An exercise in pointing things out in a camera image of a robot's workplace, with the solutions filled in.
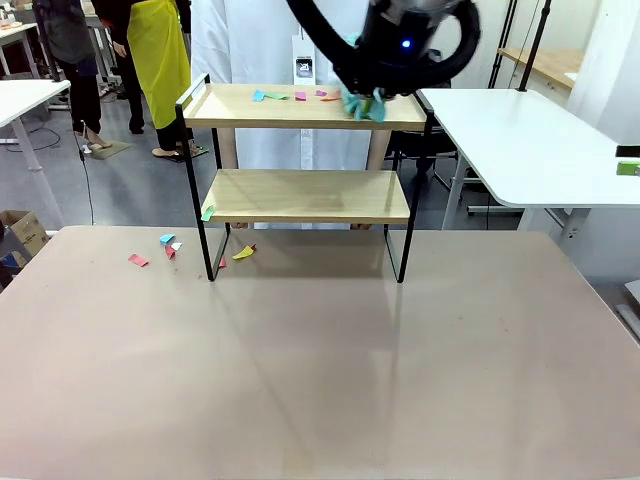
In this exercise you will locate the cyan paper scrap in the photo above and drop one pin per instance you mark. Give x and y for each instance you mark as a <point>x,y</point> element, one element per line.
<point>258,95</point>

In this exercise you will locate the wooden background table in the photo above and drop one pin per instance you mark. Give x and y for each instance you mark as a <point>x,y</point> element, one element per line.
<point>550,62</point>

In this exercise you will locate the black tripod stand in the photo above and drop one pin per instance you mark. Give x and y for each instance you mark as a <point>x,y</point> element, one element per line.
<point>502,45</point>

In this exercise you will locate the cardboard box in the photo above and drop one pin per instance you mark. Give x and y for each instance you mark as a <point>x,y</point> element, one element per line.
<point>27,232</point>

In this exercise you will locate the grey metal frame rail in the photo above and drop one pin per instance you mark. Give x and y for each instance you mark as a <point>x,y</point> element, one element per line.
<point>630,320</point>

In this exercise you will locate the person in white coat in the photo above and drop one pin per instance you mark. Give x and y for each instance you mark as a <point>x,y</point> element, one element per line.
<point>250,40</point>

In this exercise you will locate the orange paper scrap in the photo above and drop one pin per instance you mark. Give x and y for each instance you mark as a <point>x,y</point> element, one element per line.
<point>331,96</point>

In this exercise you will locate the person in dark clothes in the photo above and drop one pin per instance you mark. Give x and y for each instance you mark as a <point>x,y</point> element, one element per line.
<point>75,45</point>

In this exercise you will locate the white background desk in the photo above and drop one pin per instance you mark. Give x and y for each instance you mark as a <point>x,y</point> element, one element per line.
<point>15,37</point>

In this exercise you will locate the two-tier wooden shelf black frame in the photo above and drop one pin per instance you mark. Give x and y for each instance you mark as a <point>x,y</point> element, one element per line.
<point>305,195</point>

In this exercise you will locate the small green paper scrap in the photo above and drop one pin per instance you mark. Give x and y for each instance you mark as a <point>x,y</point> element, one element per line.
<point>207,213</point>

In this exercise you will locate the magenta paper scrap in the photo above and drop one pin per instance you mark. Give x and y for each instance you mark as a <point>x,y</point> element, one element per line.
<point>300,95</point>

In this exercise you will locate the teal cleaning cloth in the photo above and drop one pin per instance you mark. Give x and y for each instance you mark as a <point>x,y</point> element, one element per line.
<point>362,112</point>

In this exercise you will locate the white name badge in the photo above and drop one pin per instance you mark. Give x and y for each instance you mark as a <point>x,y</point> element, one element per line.
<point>303,62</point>

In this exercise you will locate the grey floor mat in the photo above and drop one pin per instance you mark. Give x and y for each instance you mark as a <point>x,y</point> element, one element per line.
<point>107,149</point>

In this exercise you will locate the teal paper scrap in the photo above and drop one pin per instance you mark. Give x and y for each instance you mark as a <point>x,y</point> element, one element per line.
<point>167,239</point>

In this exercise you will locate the small white side table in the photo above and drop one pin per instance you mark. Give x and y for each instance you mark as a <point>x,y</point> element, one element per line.
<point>25,97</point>

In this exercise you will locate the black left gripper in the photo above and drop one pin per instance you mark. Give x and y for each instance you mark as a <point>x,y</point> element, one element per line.
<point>400,32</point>

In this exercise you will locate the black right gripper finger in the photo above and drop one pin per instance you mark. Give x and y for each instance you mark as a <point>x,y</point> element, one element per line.
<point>629,168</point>
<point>629,150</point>

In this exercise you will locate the black pole stand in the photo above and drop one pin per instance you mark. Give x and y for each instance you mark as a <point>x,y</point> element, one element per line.
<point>532,50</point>

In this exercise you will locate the black office chair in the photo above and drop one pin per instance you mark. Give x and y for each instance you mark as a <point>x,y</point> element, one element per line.
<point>425,150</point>

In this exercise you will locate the long green paper scrap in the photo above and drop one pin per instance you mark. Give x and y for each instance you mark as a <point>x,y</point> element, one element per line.
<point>277,96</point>

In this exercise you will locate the large red paper scrap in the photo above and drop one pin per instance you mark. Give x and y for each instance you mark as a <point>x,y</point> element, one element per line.
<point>171,252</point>

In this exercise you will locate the large white side table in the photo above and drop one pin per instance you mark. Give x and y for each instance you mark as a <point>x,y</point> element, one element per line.
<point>525,145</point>

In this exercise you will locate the yellow paper scrap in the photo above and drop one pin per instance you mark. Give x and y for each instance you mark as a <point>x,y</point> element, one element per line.
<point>242,253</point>

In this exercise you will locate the person in yellow apron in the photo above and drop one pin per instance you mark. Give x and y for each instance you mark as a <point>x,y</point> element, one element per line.
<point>160,60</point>

